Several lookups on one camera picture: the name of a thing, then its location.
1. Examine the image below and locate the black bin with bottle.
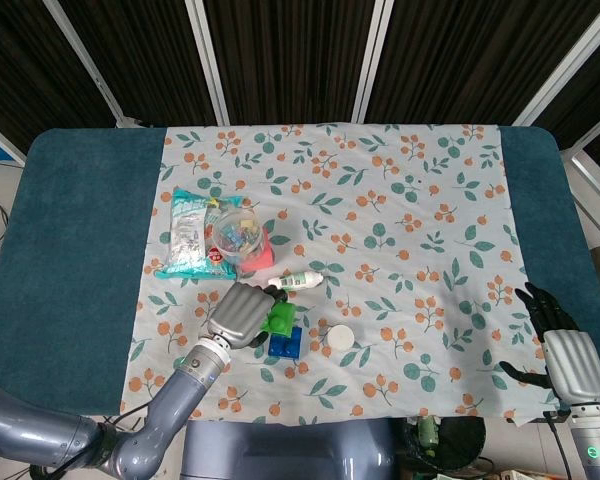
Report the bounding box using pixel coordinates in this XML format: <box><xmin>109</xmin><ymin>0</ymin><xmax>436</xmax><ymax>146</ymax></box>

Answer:
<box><xmin>405</xmin><ymin>415</ymin><xmax>487</xmax><ymax>471</ymax></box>

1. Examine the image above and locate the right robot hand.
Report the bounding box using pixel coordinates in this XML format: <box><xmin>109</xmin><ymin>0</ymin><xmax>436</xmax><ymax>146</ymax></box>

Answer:
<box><xmin>499</xmin><ymin>282</ymin><xmax>600</xmax><ymax>404</ymax></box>

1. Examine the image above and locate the blue toy block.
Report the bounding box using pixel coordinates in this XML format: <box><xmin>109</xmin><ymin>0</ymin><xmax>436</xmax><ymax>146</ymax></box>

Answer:
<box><xmin>267</xmin><ymin>324</ymin><xmax>305</xmax><ymax>359</ymax></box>

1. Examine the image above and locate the floral tablecloth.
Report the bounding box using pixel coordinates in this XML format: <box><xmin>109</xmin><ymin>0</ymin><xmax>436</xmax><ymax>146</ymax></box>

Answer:
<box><xmin>118</xmin><ymin>122</ymin><xmax>561</xmax><ymax>426</ymax></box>

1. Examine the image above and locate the clear cup with pink lid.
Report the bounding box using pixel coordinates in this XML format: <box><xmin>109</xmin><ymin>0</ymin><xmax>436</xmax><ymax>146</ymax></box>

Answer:
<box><xmin>211</xmin><ymin>208</ymin><xmax>276</xmax><ymax>274</ymax></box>

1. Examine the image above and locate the teal snack bag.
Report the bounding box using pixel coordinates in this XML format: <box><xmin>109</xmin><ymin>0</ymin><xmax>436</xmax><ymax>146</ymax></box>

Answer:
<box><xmin>153</xmin><ymin>187</ymin><xmax>246</xmax><ymax>281</ymax></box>

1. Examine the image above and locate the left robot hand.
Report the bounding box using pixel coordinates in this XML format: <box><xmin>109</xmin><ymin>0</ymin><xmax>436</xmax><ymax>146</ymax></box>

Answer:
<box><xmin>206</xmin><ymin>282</ymin><xmax>289</xmax><ymax>350</ymax></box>

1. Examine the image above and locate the white round cap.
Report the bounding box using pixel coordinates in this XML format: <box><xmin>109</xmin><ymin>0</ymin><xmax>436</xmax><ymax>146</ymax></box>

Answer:
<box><xmin>327</xmin><ymin>324</ymin><xmax>355</xmax><ymax>351</ymax></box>

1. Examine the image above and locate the robot torso base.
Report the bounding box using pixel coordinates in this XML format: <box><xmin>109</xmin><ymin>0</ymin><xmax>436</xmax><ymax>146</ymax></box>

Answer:
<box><xmin>181</xmin><ymin>418</ymin><xmax>402</xmax><ymax>480</ymax></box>

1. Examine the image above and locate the blue table cover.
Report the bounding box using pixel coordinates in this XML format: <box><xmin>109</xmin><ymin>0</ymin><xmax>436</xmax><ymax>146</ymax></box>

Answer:
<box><xmin>0</xmin><ymin>125</ymin><xmax>600</xmax><ymax>415</ymax></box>

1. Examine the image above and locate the small white bottle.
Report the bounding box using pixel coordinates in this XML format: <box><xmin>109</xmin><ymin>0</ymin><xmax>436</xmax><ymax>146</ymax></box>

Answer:
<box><xmin>266</xmin><ymin>270</ymin><xmax>326</xmax><ymax>292</ymax></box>

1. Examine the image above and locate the green toy block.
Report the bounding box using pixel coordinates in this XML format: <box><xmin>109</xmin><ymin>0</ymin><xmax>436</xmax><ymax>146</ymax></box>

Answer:
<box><xmin>259</xmin><ymin>301</ymin><xmax>298</xmax><ymax>341</ymax></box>

